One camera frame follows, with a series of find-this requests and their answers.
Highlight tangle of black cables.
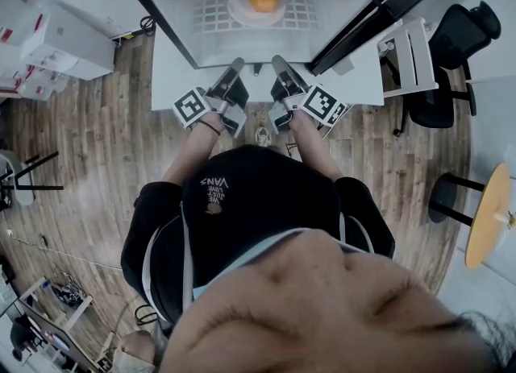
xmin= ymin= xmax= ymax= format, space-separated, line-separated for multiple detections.
xmin=50 ymin=278 xmax=88 ymax=306

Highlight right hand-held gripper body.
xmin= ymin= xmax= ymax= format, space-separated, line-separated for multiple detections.
xmin=268 ymin=77 xmax=347 ymax=135

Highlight person's white shoe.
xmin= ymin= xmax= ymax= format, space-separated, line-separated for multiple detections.
xmin=255 ymin=125 xmax=274 ymax=148

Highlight white cardboard box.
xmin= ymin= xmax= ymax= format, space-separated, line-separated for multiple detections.
xmin=19 ymin=4 xmax=116 ymax=81

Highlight person's left forearm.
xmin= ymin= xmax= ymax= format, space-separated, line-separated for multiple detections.
xmin=160 ymin=113 xmax=225 ymax=185

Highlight white plate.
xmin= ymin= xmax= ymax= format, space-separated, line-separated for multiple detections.
xmin=227 ymin=0 xmax=287 ymax=28

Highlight black office chair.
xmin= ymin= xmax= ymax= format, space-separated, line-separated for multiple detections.
xmin=393 ymin=0 xmax=503 ymax=137

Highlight black cable loop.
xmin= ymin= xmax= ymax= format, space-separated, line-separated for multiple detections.
xmin=134 ymin=304 xmax=159 ymax=326

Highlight white table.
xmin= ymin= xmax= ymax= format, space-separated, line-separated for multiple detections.
xmin=151 ymin=27 xmax=386 ymax=113

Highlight dark work desk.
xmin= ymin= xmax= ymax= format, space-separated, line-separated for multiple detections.
xmin=0 ymin=298 xmax=119 ymax=373

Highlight person's face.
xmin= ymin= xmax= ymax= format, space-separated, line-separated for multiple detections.
xmin=159 ymin=229 xmax=501 ymax=373

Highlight white wooden chair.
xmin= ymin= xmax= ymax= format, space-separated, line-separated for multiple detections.
xmin=377 ymin=16 xmax=439 ymax=100

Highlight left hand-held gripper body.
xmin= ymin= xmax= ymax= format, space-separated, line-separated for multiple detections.
xmin=171 ymin=77 xmax=249 ymax=139

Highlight white stool black legs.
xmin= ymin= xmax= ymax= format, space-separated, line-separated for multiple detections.
xmin=0 ymin=149 xmax=65 ymax=213

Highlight round wooden table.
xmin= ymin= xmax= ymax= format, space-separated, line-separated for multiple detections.
xmin=464 ymin=163 xmax=514 ymax=270

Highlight person's black shirt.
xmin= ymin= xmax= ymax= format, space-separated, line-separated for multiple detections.
xmin=120 ymin=144 xmax=397 ymax=325

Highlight black power cable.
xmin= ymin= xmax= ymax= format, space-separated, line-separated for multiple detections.
xmin=139 ymin=15 xmax=156 ymax=38

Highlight person's right forearm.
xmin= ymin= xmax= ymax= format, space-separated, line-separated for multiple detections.
xmin=289 ymin=109 xmax=345 ymax=181

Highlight black wrist band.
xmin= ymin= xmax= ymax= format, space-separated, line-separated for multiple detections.
xmin=198 ymin=119 xmax=223 ymax=137

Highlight clear storage bin red latches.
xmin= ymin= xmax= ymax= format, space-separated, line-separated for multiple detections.
xmin=0 ymin=60 xmax=70 ymax=102
xmin=0 ymin=0 xmax=52 ymax=47

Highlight thin floor cable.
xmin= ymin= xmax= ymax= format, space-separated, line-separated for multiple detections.
xmin=3 ymin=228 xmax=123 ymax=272

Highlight small flower vase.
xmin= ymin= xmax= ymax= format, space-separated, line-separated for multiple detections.
xmin=493 ymin=209 xmax=516 ymax=232

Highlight white plastic grid tray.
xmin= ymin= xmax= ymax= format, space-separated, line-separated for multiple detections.
xmin=192 ymin=0 xmax=322 ymax=35

